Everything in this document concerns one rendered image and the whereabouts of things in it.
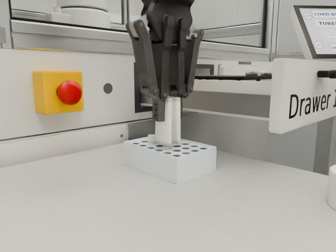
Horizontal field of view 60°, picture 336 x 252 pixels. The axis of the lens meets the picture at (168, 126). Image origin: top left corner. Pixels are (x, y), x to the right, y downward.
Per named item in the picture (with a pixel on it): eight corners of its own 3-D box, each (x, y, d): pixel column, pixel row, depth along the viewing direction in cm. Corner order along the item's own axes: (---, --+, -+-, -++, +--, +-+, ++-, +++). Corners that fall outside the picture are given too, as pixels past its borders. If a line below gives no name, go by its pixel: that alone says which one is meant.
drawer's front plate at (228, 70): (268, 96, 107) (270, 66, 105) (222, 102, 87) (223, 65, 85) (264, 96, 108) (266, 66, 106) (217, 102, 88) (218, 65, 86)
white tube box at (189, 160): (216, 170, 44) (216, 146, 44) (176, 185, 39) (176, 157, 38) (162, 154, 53) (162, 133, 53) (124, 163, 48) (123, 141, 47)
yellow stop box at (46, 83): (86, 111, 52) (84, 70, 51) (46, 115, 47) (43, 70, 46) (73, 109, 55) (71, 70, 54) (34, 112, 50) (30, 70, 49)
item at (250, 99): (328, 107, 62) (331, 78, 61) (273, 122, 45) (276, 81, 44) (188, 96, 90) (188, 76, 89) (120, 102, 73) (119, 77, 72)
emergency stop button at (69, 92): (84, 104, 49) (83, 80, 48) (61, 106, 46) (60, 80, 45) (76, 103, 51) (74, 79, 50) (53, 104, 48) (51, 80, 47)
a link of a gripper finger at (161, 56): (175, 16, 39) (167, 14, 38) (171, 99, 41) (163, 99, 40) (156, 20, 42) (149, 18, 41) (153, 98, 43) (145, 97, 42)
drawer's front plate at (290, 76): (339, 114, 63) (345, 62, 61) (279, 135, 43) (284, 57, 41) (330, 113, 64) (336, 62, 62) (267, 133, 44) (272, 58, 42)
